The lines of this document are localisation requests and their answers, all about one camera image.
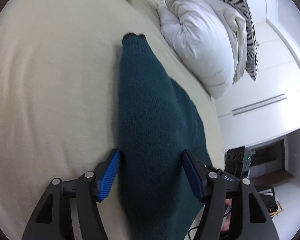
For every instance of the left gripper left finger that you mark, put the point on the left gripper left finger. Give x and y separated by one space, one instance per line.
51 218

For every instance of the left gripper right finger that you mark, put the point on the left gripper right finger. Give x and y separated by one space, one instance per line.
250 218

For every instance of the dark teal knit sweater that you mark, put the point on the dark teal knit sweater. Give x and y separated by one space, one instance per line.
157 121

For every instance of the person's right hand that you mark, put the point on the person's right hand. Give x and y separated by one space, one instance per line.
226 223

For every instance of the white wardrobe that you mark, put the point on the white wardrobe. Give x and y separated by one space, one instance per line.
259 110

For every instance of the white duvet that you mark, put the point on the white duvet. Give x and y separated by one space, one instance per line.
210 38

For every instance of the beige bed sheet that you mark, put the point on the beige bed sheet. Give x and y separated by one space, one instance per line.
59 63

